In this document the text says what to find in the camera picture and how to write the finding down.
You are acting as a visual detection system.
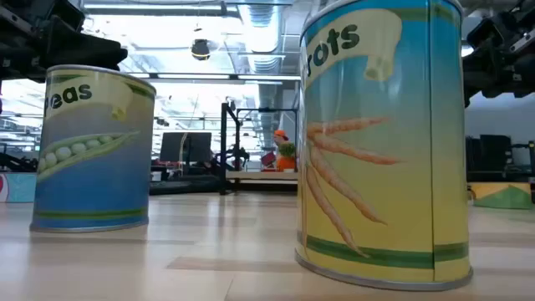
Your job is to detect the green plant in orange pot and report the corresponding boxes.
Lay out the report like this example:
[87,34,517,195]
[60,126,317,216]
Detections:
[275,141,298,173]

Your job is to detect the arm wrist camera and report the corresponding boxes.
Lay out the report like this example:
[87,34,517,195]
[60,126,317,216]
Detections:
[466,17,509,51]
[49,0,87,31]

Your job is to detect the black dome ceiling fixture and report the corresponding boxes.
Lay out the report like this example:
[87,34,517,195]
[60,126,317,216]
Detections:
[191,38,211,62]

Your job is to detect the short yellow green label can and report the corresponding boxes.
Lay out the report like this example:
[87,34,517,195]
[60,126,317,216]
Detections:
[471,181,535,211]

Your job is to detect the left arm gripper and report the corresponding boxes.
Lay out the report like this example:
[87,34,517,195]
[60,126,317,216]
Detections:
[0,0,129,83]

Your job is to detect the black computer monitor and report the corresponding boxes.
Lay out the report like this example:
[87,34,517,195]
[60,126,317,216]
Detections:
[159,131,213,164]

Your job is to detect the long ceiling light strip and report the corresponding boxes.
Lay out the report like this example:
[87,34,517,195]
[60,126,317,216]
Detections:
[125,73,302,85]

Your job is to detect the short teal label can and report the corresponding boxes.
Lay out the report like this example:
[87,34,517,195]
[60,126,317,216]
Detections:
[0,172,38,204]

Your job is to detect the black jointed desk device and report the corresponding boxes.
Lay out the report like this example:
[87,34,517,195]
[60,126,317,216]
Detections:
[227,144,252,172]

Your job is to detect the wide dark monitor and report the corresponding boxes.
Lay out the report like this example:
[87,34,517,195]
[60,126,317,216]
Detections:
[479,134,513,172]

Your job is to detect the black cloth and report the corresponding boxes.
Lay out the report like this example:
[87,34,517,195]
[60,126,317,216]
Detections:
[149,173,222,196]

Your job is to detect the dark desk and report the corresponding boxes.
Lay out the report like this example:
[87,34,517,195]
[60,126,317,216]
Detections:
[465,169,535,183]

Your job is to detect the black aluminium rig frame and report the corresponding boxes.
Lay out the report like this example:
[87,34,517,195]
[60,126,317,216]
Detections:
[0,150,38,173]

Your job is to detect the tall carrots label can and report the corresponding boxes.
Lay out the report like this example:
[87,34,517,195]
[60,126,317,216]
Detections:
[294,0,475,293]

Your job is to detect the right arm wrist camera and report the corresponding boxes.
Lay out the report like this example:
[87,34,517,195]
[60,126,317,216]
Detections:
[466,17,509,51]

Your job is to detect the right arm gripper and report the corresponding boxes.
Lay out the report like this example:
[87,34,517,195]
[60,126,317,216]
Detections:
[461,0,535,109]

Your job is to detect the wooden shelf with black frame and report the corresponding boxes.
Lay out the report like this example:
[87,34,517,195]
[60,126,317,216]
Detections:
[220,101,299,196]

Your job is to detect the tall peas label can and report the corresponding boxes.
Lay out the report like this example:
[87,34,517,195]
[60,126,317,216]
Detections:
[28,64,158,234]

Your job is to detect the narrow dark monitor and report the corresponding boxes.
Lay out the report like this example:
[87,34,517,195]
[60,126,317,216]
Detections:
[465,136,482,172]

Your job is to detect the red tilted box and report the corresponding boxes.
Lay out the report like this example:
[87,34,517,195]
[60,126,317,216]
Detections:
[260,150,278,169]

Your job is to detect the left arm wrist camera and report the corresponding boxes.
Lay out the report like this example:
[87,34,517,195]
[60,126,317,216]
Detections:
[49,0,87,31]

